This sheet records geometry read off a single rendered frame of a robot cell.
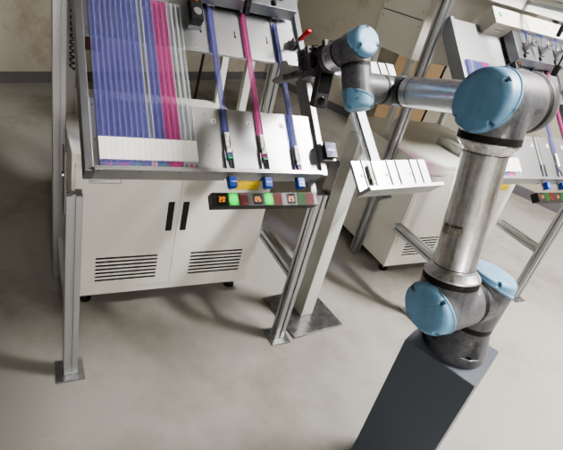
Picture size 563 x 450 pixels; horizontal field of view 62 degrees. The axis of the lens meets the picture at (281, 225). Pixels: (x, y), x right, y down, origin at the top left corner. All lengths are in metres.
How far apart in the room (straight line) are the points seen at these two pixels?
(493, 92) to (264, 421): 1.17
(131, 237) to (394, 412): 1.03
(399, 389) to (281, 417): 0.49
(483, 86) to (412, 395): 0.75
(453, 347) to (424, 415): 0.20
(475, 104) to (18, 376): 1.45
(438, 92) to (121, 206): 1.05
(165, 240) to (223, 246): 0.24
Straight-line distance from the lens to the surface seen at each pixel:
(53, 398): 1.63
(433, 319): 1.01
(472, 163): 0.94
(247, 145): 1.39
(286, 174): 1.39
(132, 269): 1.81
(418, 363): 1.22
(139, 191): 1.64
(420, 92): 1.21
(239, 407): 1.63
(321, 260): 1.84
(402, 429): 1.35
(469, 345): 1.19
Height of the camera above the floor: 1.26
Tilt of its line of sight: 29 degrees down
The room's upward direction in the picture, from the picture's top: 15 degrees clockwise
